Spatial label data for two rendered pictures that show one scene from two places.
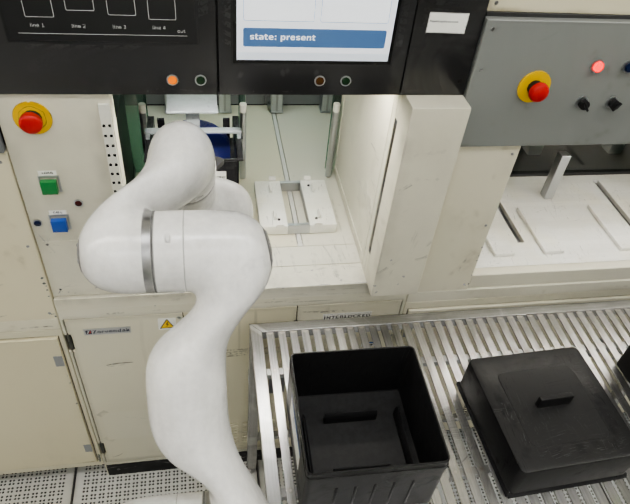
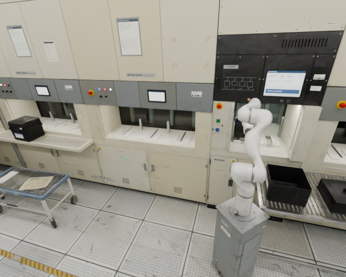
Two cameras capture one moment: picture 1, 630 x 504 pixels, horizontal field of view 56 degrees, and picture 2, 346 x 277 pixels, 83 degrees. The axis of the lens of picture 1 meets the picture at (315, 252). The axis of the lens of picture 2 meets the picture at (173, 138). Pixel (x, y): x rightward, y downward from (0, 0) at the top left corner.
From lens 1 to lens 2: 0.86 m
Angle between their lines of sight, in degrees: 30
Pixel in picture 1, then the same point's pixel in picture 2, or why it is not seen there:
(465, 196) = (321, 134)
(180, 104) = not seen: hidden behind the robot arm
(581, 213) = not seen: outside the picture
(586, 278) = not seen: outside the picture
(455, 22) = (317, 88)
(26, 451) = (190, 192)
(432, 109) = (311, 107)
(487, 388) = (326, 184)
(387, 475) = (293, 190)
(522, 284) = (341, 168)
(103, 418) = (211, 187)
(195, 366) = (256, 133)
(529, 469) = (339, 202)
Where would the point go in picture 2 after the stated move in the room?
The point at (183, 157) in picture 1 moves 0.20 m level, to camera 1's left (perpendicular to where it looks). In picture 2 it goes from (256, 101) to (228, 98)
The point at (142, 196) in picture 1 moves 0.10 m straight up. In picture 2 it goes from (249, 106) to (251, 92)
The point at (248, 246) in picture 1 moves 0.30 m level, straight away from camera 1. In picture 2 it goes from (268, 114) to (267, 100)
